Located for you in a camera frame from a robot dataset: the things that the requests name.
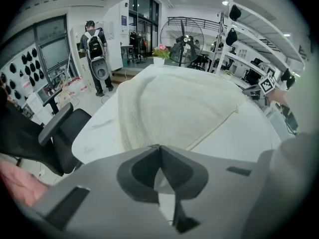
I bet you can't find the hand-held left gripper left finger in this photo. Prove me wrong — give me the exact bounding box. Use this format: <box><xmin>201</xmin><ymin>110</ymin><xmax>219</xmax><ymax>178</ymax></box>
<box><xmin>116</xmin><ymin>144</ymin><xmax>161</xmax><ymax>204</ymax></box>

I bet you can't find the cluster of clear water jugs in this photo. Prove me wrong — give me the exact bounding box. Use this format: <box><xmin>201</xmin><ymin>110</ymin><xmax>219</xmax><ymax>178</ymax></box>
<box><xmin>67</xmin><ymin>77</ymin><xmax>88</xmax><ymax>96</ymax></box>

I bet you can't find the wall of black pouches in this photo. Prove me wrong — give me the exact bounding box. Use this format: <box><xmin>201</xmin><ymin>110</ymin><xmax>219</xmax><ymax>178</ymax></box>
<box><xmin>0</xmin><ymin>47</ymin><xmax>44</xmax><ymax>101</ymax></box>

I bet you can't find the black mesh office chair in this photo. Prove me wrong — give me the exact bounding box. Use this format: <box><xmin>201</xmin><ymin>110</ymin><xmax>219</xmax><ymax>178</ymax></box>
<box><xmin>0</xmin><ymin>86</ymin><xmax>93</xmax><ymax>176</ymax></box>

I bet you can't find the small green plant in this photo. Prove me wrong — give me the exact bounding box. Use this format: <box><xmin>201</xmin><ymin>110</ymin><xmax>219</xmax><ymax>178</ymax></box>
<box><xmin>222</xmin><ymin>69</ymin><xmax>235</xmax><ymax>81</ymax></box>

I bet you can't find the black hanging pouch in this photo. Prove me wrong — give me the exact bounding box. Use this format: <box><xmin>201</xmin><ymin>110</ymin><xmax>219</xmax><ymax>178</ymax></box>
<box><xmin>229</xmin><ymin>4</ymin><xmax>242</xmax><ymax>22</ymax></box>
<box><xmin>225</xmin><ymin>28</ymin><xmax>238</xmax><ymax>46</ymax></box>
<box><xmin>281</xmin><ymin>68</ymin><xmax>296</xmax><ymax>89</ymax></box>

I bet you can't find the wooden step platform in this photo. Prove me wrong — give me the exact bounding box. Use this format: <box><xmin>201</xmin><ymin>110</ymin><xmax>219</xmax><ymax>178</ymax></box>
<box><xmin>111</xmin><ymin>68</ymin><xmax>144</xmax><ymax>84</ymax></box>

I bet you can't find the pink flower pot plant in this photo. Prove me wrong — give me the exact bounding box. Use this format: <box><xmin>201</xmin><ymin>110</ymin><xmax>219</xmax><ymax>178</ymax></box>
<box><xmin>151</xmin><ymin>43</ymin><xmax>171</xmax><ymax>67</ymax></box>

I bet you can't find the dark clothes rack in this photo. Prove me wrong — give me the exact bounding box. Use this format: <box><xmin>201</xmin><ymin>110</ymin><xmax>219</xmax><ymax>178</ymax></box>
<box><xmin>128</xmin><ymin>30</ymin><xmax>148</xmax><ymax>64</ymax></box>

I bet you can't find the black standing fan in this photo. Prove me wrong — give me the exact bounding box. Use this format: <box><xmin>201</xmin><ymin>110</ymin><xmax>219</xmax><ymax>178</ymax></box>
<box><xmin>159</xmin><ymin>16</ymin><xmax>205</xmax><ymax>68</ymax></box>

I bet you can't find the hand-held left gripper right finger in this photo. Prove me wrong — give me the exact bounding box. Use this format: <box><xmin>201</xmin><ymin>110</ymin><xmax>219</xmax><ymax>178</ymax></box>
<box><xmin>160</xmin><ymin>145</ymin><xmax>209</xmax><ymax>234</ymax></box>

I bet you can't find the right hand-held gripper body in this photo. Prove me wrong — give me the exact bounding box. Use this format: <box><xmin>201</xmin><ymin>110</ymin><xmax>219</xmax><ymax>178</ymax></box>
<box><xmin>241</xmin><ymin>72</ymin><xmax>277</xmax><ymax>108</ymax></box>

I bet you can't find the beige towel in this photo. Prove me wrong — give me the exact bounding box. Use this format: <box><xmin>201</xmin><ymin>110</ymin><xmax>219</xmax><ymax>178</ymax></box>
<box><xmin>117</xmin><ymin>71</ymin><xmax>246</xmax><ymax>151</ymax></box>

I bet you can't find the person's right forearm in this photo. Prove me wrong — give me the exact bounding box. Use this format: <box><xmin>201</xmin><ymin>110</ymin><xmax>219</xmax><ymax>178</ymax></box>
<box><xmin>269</xmin><ymin>88</ymin><xmax>291</xmax><ymax>107</ymax></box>

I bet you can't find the white shelving rack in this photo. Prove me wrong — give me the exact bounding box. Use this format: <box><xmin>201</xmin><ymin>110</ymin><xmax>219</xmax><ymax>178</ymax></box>
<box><xmin>208</xmin><ymin>0</ymin><xmax>307</xmax><ymax>109</ymax></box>

